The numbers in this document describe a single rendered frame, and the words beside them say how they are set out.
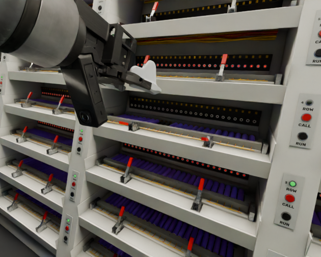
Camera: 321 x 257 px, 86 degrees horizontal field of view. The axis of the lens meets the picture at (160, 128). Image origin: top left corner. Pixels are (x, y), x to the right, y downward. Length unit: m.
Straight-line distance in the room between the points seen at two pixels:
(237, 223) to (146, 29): 0.66
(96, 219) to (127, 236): 0.15
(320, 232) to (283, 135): 0.26
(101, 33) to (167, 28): 0.37
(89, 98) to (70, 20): 0.10
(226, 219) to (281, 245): 0.12
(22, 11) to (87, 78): 0.10
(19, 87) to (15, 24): 1.15
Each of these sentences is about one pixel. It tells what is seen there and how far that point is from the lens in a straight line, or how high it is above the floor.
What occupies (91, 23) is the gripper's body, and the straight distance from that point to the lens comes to 0.30.
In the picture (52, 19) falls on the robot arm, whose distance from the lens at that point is 0.23.
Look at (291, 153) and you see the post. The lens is 0.51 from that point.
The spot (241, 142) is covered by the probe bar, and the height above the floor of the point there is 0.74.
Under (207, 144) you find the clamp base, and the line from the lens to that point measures 0.54.
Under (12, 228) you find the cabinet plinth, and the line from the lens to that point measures 1.39.
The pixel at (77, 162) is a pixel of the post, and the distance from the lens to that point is 0.80.
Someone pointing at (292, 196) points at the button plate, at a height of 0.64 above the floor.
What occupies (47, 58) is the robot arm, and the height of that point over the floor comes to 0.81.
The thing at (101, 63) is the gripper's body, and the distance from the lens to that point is 0.30.
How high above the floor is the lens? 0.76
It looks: 2 degrees down
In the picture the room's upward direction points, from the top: 10 degrees clockwise
